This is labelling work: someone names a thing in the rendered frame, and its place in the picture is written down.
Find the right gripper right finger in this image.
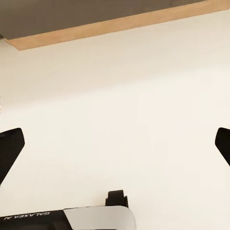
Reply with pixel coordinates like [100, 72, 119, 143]
[215, 127, 230, 166]

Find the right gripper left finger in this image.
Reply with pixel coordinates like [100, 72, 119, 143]
[0, 127, 25, 185]

